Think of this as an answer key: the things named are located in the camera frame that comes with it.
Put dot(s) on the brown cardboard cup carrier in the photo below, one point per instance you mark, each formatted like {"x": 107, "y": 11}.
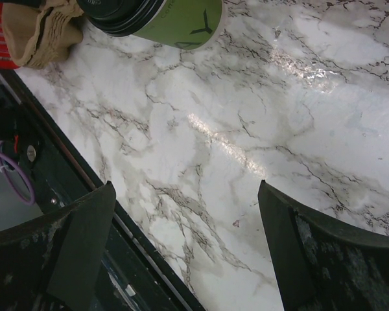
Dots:
{"x": 38, "y": 33}

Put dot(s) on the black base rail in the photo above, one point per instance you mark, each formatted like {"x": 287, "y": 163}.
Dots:
{"x": 41, "y": 172}

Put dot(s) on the black cup lid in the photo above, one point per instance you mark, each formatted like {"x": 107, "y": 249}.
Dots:
{"x": 120, "y": 18}

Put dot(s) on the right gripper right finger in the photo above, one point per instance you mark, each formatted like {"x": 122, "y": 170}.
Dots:
{"x": 322, "y": 263}

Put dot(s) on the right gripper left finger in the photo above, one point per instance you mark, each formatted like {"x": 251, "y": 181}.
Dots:
{"x": 52, "y": 262}

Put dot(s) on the green paper cup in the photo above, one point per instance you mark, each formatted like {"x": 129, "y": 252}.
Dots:
{"x": 185, "y": 24}

